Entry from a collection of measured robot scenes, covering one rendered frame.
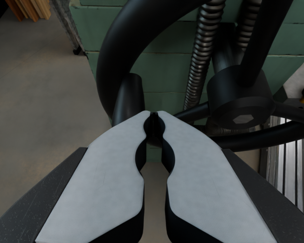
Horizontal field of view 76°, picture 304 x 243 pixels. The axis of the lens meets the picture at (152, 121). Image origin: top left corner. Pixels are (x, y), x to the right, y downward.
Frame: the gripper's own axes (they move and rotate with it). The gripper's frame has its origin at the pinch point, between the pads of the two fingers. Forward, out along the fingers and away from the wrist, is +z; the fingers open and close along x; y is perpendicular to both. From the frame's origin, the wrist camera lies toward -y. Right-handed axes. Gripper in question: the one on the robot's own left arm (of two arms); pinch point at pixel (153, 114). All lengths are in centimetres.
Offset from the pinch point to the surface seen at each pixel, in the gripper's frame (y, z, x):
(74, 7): -4.9, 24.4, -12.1
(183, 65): 5.2, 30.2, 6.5
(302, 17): -4.7, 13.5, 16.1
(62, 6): -3, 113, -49
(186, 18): -4.3, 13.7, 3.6
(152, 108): 19.3, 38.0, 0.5
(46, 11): 2, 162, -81
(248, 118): 3.8, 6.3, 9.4
